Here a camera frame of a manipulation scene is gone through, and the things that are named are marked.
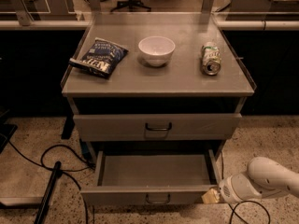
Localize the grey drawer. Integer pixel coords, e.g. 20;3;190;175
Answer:
73;113;241;141
80;150;220;205

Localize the black floor cable left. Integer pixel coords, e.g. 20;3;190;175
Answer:
0;133;95;224

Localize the grey top drawer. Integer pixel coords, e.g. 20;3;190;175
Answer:
73;113;241;141

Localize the white bowl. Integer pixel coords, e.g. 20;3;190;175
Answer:
138;36;176;67

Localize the blue chip bag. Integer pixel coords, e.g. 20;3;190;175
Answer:
68;37;129;78

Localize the green soda can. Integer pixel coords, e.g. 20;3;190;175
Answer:
201;42;221;76

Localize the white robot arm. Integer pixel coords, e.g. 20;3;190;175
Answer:
202;157;299;204

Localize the black metal bar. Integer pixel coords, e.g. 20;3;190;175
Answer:
34;161;62;224

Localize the grey drawer cabinet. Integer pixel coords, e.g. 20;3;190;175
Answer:
63;12;254;156

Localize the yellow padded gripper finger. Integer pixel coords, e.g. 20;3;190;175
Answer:
202;189;221;203

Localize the black floor cable right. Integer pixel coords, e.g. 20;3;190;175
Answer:
220;152;271;224

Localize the black floor cable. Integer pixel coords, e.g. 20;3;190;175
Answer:
220;152;271;224
0;133;95;224

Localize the white horizontal rail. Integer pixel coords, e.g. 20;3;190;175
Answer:
0;20;299;31

